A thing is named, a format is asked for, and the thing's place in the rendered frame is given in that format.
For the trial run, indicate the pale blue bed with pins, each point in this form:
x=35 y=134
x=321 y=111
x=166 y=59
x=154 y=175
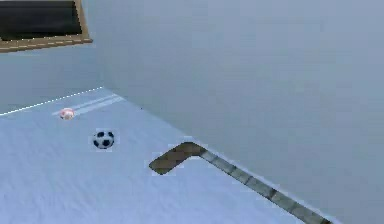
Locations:
x=83 y=173

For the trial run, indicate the wooden framed window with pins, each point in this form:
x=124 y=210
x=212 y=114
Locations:
x=40 y=20

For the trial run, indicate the black and white soccer ball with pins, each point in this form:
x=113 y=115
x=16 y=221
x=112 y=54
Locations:
x=103 y=139

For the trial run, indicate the pink and white ball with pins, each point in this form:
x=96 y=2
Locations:
x=66 y=113

